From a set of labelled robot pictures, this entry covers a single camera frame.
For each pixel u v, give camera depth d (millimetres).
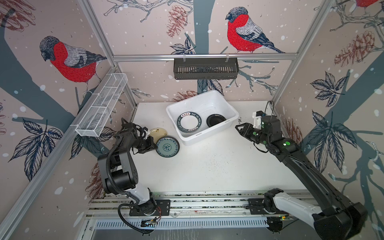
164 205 738
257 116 680
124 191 485
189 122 1072
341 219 363
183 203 762
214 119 1074
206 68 1037
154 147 872
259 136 616
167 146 914
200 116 1111
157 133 1035
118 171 473
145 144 791
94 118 728
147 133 869
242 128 682
